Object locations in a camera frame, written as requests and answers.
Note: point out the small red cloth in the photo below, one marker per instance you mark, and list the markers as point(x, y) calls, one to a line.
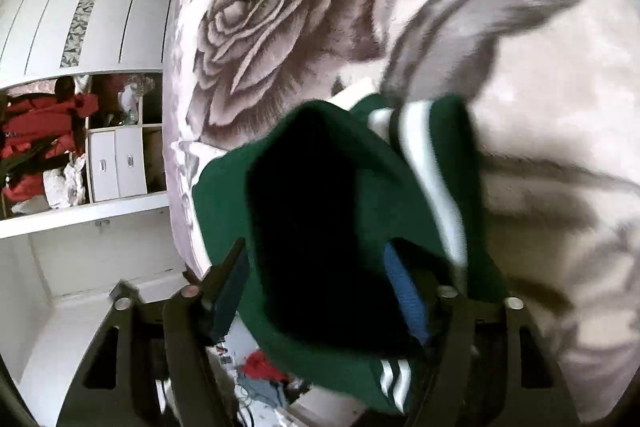
point(262, 364)

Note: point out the white drawer cabinet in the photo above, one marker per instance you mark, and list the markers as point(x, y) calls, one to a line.
point(117, 164)

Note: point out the hanging red clothes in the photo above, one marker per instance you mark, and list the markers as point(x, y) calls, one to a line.
point(45, 132)

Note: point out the floral grey blanket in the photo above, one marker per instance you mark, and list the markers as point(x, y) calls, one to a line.
point(525, 82)

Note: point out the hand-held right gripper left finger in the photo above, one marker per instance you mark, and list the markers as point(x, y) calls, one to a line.
point(227, 299)

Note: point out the white wardrobe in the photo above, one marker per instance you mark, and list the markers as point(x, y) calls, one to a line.
point(45, 22)

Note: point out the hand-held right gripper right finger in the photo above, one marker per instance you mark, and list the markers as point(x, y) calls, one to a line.
point(407, 302)

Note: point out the blue cloth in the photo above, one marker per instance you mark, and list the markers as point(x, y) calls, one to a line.
point(270, 389)

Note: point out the green and white varsity jacket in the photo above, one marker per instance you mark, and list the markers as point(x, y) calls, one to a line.
point(225, 207)

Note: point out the crumpled white cloth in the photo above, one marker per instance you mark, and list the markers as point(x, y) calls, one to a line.
point(65, 182)

